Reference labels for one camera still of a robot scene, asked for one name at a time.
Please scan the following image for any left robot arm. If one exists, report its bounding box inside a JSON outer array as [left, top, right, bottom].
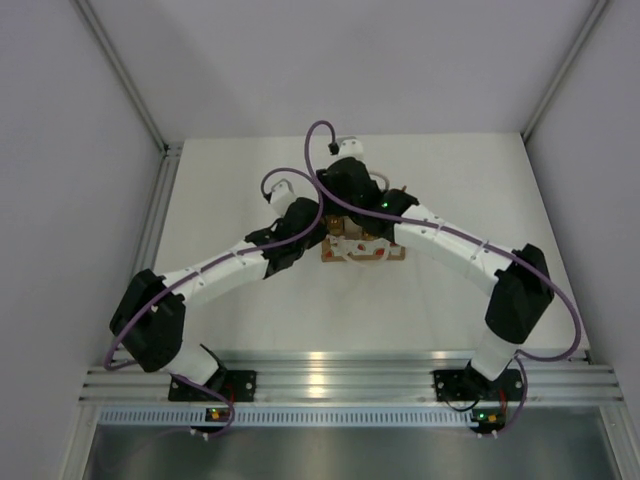
[[109, 198, 326, 400]]

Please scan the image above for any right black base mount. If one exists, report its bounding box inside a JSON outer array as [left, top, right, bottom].
[[432, 367, 524, 403]]

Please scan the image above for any aluminium frame post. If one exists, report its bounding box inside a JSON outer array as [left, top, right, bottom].
[[70, 0, 168, 153], [520, 0, 613, 145]]

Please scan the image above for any left aluminium frame post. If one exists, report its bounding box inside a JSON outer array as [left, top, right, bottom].
[[70, 0, 168, 153]]

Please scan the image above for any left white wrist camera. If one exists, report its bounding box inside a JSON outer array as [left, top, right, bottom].
[[266, 179, 297, 217]]

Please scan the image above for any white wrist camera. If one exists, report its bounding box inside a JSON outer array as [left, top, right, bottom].
[[266, 179, 297, 217], [328, 136, 364, 161]]

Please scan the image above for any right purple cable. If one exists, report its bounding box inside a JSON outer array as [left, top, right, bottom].
[[304, 119, 587, 431]]

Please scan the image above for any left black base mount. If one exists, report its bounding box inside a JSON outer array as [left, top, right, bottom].
[[168, 370, 258, 403]]

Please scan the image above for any burlap watermelon canvas bag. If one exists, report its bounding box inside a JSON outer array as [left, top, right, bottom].
[[320, 215, 406, 268]]

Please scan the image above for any grey slotted cable duct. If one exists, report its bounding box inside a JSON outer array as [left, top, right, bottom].
[[98, 406, 501, 428]]

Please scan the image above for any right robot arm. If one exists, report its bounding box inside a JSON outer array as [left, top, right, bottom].
[[315, 157, 554, 398]]

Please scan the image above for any right aluminium frame post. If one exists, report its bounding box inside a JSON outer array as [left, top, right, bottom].
[[520, 0, 613, 145]]

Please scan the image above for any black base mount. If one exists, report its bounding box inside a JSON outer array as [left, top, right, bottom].
[[432, 367, 524, 403], [168, 370, 258, 403]]

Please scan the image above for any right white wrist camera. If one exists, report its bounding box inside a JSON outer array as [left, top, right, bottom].
[[328, 136, 364, 161]]

